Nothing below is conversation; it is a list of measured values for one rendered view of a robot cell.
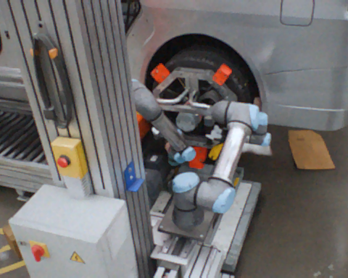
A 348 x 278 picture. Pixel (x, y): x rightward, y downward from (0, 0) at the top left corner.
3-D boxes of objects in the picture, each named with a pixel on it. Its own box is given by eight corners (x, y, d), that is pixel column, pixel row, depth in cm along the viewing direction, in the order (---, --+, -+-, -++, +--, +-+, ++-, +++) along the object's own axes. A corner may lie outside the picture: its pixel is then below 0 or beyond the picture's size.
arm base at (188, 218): (198, 232, 189) (197, 215, 184) (167, 224, 194) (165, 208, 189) (208, 209, 201) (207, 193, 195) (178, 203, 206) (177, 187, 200)
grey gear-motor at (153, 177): (178, 181, 336) (175, 145, 316) (158, 216, 304) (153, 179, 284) (157, 177, 342) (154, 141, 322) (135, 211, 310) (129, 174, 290)
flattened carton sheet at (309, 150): (319, 132, 392) (320, 129, 390) (334, 169, 347) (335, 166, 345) (286, 133, 395) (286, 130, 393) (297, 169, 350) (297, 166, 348)
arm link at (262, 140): (271, 129, 239) (270, 142, 244) (251, 127, 243) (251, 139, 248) (268, 137, 233) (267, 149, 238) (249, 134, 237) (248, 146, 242)
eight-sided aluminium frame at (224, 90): (236, 147, 282) (238, 72, 252) (234, 153, 277) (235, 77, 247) (162, 135, 301) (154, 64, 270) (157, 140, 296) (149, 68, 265)
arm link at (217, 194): (196, 211, 189) (233, 109, 209) (229, 219, 183) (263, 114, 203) (191, 200, 179) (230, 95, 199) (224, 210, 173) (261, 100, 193)
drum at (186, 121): (206, 116, 278) (206, 98, 270) (196, 134, 262) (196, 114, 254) (186, 114, 283) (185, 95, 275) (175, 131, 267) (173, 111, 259)
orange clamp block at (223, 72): (224, 80, 260) (232, 69, 254) (220, 86, 254) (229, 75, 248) (214, 73, 259) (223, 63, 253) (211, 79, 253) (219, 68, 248)
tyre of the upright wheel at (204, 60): (252, 136, 304) (259, 48, 266) (244, 155, 286) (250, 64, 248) (167, 121, 325) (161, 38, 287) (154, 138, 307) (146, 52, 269)
